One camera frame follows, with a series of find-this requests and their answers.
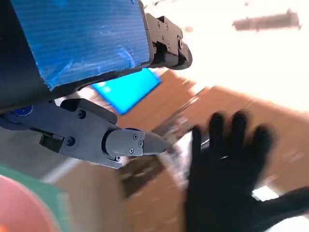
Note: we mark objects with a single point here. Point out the green cutting mat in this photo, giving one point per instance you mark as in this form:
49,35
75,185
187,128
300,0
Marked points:
56,205

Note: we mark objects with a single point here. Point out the brown cardboard box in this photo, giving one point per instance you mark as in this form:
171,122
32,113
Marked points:
149,207

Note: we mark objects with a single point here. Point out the pink bowl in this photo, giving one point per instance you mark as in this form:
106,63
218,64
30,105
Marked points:
19,207

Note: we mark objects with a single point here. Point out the bright cyan screen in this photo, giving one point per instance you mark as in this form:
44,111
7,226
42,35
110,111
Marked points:
130,91

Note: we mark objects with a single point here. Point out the bare black left hand blue tape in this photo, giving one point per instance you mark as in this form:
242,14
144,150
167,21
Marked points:
84,36

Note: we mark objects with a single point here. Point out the black knitted gloved right hand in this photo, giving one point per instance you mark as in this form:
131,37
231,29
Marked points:
222,181

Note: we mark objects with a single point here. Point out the dark elongated fixture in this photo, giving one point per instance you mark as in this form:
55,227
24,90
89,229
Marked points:
265,21

